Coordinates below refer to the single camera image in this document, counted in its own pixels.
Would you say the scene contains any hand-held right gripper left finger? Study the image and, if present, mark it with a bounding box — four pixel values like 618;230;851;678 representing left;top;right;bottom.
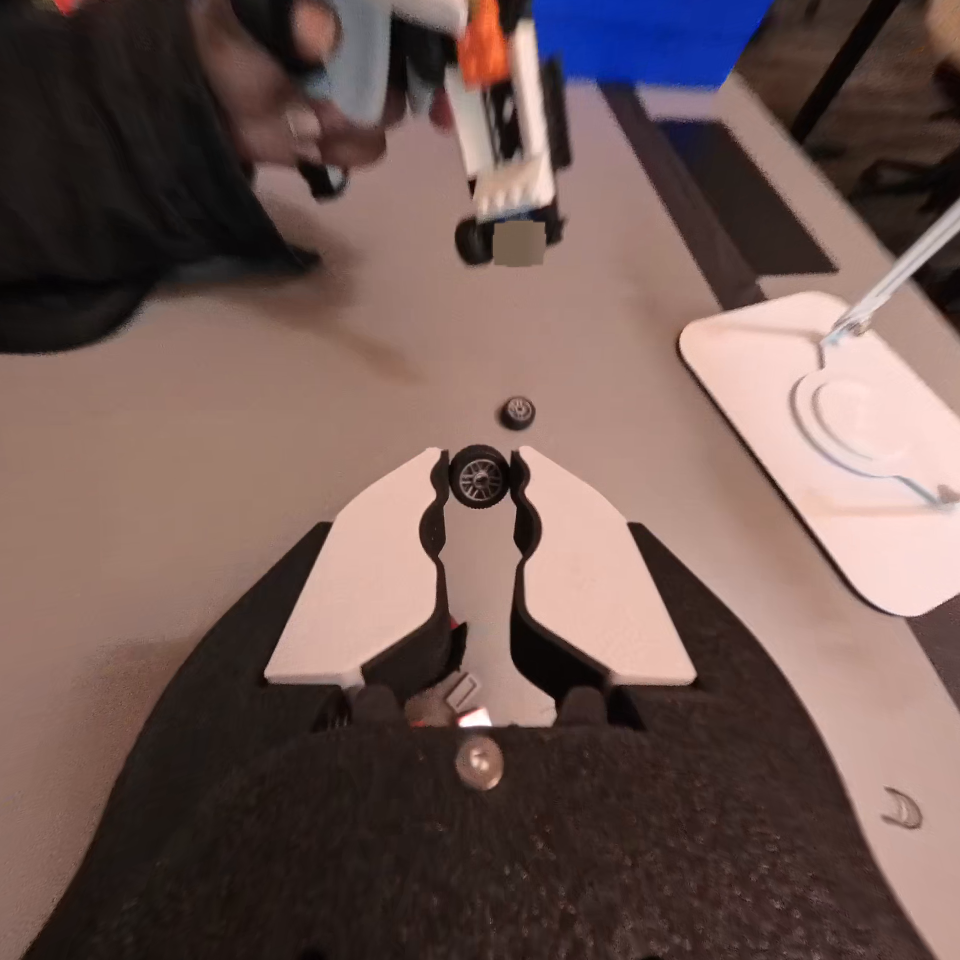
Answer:
264;446;454;697

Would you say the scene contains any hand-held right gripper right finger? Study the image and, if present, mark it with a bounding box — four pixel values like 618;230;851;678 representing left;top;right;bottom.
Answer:
510;446;700;697

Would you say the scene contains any orange lego race car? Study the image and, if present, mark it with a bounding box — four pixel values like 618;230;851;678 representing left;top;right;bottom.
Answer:
447;0;574;271

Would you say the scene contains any person's left hand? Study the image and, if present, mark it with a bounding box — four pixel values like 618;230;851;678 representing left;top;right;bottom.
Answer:
192;0;459;169

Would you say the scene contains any small metal ring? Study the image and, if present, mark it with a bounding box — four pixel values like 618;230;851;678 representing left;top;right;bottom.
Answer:
881;786;924;831

